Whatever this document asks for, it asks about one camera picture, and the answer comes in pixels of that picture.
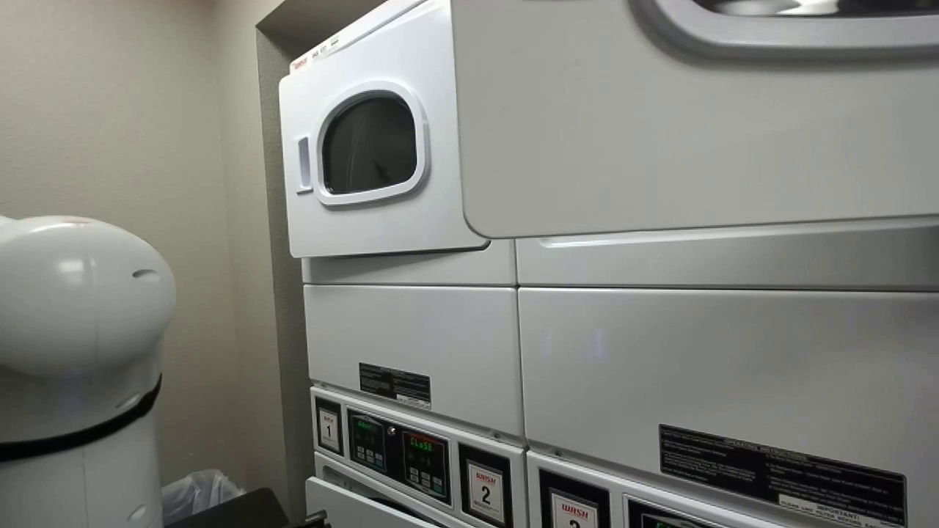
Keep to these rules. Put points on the white washer front panel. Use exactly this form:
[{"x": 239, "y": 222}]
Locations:
[{"x": 341, "y": 509}]

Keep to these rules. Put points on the white number sticker black frame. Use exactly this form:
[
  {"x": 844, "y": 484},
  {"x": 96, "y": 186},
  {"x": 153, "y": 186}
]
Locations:
[
  {"x": 484, "y": 489},
  {"x": 330, "y": 425},
  {"x": 575, "y": 509}
]

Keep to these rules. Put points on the black control panel with displays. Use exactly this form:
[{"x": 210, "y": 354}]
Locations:
[
  {"x": 399, "y": 455},
  {"x": 669, "y": 516}
]

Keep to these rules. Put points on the large black warning label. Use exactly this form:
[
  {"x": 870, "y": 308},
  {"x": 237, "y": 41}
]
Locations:
[{"x": 781, "y": 472}]

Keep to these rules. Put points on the small black warning label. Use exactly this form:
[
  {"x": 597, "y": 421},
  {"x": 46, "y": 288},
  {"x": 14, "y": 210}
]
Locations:
[{"x": 394, "y": 383}]

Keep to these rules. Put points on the clear plastic trash bag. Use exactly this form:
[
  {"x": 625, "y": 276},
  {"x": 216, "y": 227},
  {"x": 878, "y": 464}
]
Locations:
[{"x": 194, "y": 493}]

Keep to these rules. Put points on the white stacked washer dryer unit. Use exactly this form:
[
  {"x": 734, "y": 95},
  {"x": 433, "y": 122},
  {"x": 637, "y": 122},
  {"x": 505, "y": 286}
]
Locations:
[
  {"x": 734, "y": 361},
  {"x": 411, "y": 333}
]

